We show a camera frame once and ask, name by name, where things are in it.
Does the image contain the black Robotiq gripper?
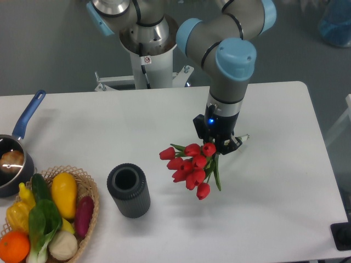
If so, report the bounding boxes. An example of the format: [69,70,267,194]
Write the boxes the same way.
[193,113,243,155]

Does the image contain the red tulip bouquet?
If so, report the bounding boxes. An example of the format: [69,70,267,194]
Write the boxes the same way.
[159,133,251,201]

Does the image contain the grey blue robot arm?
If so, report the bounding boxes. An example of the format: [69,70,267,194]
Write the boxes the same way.
[87,1,276,155]

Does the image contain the dark grey ribbed vase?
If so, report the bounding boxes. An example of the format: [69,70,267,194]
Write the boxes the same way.
[107,163,151,219]

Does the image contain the purple eggplant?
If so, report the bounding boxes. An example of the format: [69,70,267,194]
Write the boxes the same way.
[74,196,94,238]

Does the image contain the blue translucent container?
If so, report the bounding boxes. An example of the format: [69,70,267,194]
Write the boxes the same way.
[318,0,350,48]

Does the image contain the yellow squash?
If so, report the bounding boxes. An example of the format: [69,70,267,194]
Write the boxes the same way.
[51,173,77,220]

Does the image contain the black device at edge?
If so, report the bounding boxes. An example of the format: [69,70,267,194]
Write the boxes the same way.
[330,222,350,251]

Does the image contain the yellow banana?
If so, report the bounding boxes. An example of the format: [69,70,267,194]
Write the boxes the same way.
[61,218,75,235]

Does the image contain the green cucumber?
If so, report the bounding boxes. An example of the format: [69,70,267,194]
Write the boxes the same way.
[31,173,52,203]

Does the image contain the beige onion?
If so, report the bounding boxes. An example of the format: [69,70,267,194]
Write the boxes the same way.
[48,231,78,261]

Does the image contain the green bok choy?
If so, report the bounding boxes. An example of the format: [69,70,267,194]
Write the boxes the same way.
[26,199,62,262]

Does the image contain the small yellow pepper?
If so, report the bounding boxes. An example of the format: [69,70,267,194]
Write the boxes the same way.
[19,182,36,209]

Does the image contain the brown bread roll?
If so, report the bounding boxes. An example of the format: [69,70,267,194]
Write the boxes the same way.
[1,150,24,174]

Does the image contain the yellow bell pepper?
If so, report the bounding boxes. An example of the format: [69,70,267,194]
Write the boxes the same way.
[6,202,30,234]

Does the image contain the orange fruit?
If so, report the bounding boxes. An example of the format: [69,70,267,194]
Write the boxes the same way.
[1,231,30,262]

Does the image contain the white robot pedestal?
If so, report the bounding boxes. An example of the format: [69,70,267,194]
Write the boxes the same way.
[95,14,194,92]

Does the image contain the black cable on pedestal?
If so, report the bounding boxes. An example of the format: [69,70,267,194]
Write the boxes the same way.
[138,43,151,89]

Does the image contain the white frame at right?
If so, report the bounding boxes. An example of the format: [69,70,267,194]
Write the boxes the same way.
[325,94,350,147]

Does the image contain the blue handled saucepan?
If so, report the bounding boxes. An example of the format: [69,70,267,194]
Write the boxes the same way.
[1,90,46,198]

